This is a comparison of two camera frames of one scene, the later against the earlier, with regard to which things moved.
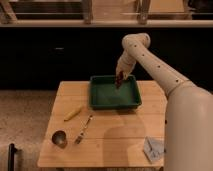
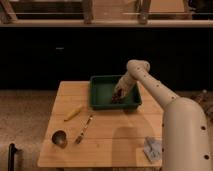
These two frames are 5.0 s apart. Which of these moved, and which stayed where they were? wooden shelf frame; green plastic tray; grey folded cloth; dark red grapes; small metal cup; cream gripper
Moved: cream gripper; dark red grapes
Stayed: small metal cup; wooden shelf frame; green plastic tray; grey folded cloth
